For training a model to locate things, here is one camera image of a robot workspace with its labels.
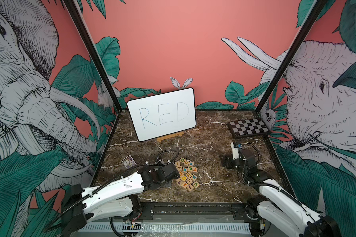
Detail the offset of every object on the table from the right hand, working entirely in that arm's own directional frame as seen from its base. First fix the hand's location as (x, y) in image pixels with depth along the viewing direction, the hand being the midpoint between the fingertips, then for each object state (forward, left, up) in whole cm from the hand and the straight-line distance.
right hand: (224, 152), depth 85 cm
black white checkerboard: (+26, -26, -8) cm, 38 cm away
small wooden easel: (+14, +41, -8) cm, 44 cm away
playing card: (-3, +58, -8) cm, 59 cm away
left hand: (-15, +31, -2) cm, 35 cm away
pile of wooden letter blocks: (-11, +21, -8) cm, 25 cm away
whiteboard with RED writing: (+21, +37, +11) cm, 44 cm away
